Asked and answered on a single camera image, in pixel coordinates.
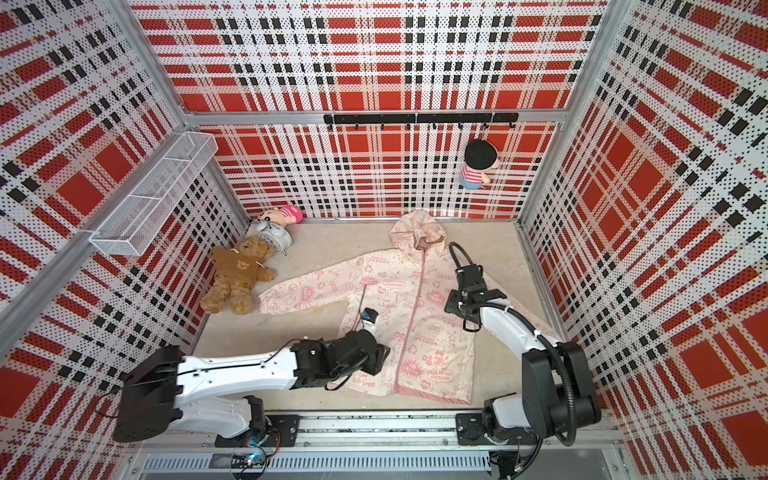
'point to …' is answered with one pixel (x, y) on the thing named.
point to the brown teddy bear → (236, 274)
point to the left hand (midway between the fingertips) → (386, 346)
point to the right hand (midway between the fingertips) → (462, 304)
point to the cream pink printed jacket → (431, 350)
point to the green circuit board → (256, 460)
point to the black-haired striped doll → (479, 155)
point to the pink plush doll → (284, 216)
